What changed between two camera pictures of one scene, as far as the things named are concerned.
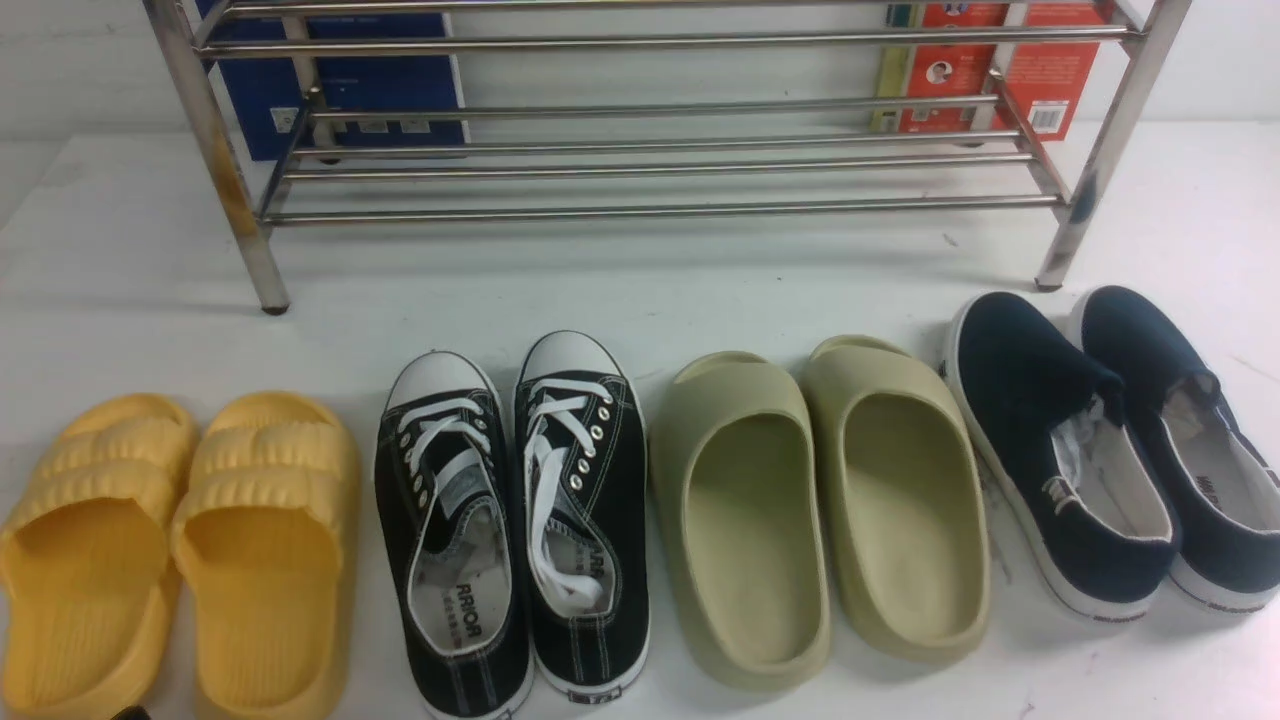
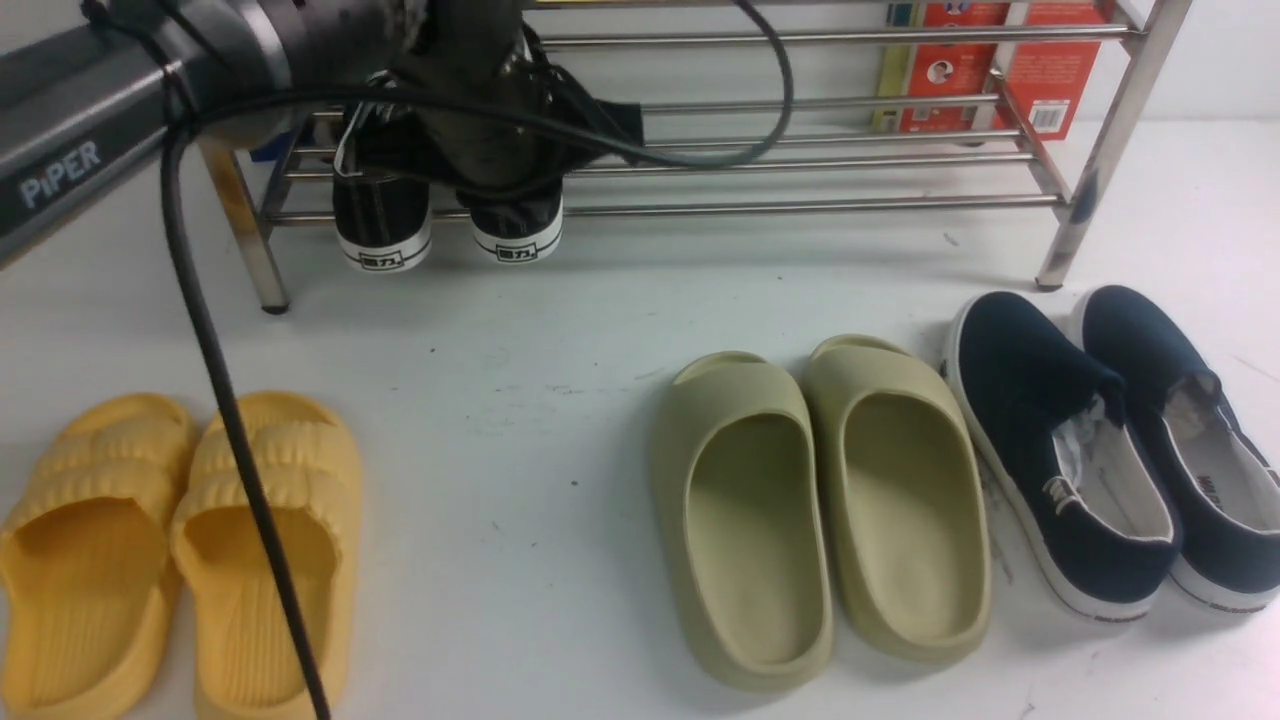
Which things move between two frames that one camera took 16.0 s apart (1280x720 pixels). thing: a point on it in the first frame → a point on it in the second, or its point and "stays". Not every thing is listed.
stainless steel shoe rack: [370, 112] stays
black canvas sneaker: [451, 536] → [381, 176]
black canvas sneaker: [582, 494] → [514, 179]
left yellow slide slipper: [88, 576] stays
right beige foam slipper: [904, 497] stays
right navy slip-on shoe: [1218, 484] stays
